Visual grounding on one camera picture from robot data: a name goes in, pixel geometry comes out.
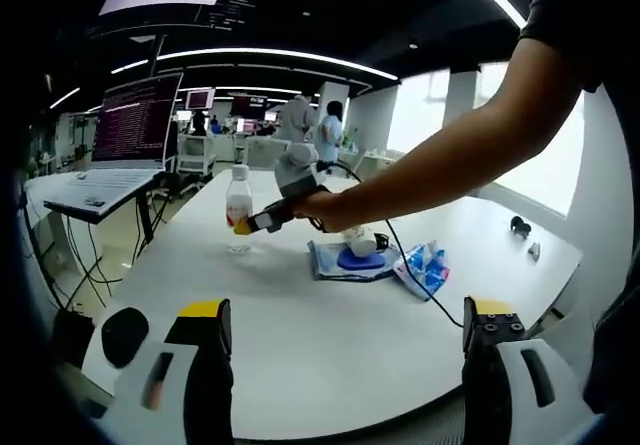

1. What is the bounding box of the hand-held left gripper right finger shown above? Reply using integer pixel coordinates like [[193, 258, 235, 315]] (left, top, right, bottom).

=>
[[462, 294, 609, 445]]

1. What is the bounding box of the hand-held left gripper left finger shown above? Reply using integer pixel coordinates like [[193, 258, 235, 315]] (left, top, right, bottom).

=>
[[112, 298, 236, 445]]

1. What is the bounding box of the clear water bottle red label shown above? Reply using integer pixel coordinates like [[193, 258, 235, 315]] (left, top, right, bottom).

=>
[[225, 163, 254, 256]]

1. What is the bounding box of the white wipes pack blue lid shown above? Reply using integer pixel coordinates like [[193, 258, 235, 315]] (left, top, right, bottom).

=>
[[307, 238, 401, 284]]

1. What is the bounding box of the white cup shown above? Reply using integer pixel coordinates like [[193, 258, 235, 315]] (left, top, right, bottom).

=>
[[342, 224, 381, 259]]

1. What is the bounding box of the blue tissue packet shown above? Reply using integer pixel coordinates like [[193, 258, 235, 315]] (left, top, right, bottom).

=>
[[392, 239, 451, 302]]

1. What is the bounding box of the person's right hand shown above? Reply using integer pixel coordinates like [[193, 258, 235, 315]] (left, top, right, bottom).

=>
[[292, 190, 354, 235]]

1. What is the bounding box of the white office chair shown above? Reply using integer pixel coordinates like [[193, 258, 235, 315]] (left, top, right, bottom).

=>
[[177, 134, 219, 176], [247, 137, 291, 169]]

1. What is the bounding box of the black oval pad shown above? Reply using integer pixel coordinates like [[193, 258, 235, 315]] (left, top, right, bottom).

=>
[[101, 307, 150, 370]]

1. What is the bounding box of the long ceiling light strip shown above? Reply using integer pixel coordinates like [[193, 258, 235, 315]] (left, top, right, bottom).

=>
[[154, 48, 401, 84]]

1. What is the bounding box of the white table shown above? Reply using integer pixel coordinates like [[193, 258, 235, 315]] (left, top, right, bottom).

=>
[[82, 167, 584, 441]]

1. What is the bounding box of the black-legged laptop stand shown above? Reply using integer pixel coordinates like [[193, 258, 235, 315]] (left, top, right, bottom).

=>
[[22, 169, 171, 316]]

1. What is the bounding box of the silver laptop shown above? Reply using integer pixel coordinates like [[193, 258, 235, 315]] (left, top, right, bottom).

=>
[[42, 72, 185, 216]]

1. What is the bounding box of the person's black shirt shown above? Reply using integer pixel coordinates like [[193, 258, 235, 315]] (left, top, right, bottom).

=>
[[517, 0, 640, 431]]

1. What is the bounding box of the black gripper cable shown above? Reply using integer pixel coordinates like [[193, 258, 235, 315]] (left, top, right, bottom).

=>
[[314, 160, 466, 329]]

